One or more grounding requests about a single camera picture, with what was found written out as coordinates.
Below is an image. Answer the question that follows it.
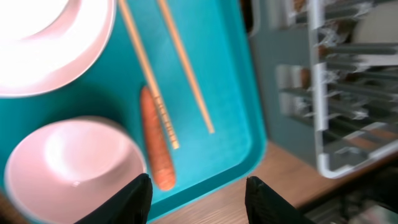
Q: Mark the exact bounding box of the grey dishwasher rack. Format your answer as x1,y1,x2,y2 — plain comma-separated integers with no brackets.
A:
249,1,397,179

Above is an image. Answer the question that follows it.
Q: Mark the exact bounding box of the wooden chopstick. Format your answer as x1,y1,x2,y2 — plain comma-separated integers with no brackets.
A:
157,0,215,134
118,0,180,149

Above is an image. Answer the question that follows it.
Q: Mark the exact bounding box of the left wooden chopstick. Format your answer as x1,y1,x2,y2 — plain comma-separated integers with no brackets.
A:
118,0,180,149

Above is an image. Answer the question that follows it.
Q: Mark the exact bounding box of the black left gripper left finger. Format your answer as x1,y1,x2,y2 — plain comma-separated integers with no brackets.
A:
75,174,153,224

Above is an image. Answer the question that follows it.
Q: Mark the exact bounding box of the orange carrot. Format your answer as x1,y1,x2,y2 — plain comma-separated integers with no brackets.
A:
140,86,176,191

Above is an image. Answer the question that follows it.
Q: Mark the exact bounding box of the pink bowl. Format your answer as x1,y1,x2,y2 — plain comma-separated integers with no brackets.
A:
4,116,147,223

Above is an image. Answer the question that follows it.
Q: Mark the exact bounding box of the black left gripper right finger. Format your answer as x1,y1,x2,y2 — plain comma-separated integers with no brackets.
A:
245,176,314,224

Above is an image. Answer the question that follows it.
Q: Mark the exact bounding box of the teal serving tray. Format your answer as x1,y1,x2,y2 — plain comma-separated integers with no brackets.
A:
1,0,267,222

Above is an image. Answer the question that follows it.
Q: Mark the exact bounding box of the pink plate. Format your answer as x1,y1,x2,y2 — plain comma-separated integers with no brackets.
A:
1,0,116,98

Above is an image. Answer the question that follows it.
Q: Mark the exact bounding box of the right wooden chopstick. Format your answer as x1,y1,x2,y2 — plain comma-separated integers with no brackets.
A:
157,0,215,134

